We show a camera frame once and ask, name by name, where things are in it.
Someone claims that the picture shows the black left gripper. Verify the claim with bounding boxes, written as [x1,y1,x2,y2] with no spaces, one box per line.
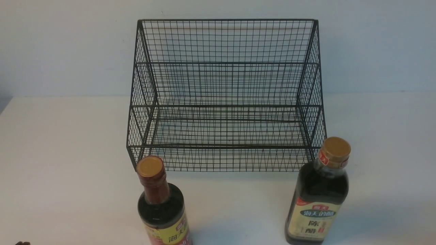
[15,241,31,245]

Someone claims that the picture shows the soy sauce bottle red label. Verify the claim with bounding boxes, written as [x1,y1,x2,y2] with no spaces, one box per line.
[136,156,193,245]

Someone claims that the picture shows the vinegar bottle cream label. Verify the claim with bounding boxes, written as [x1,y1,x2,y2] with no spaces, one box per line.
[285,137,351,245]

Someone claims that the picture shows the black wire mesh shelf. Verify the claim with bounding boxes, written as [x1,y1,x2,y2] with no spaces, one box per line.
[126,19,327,172]

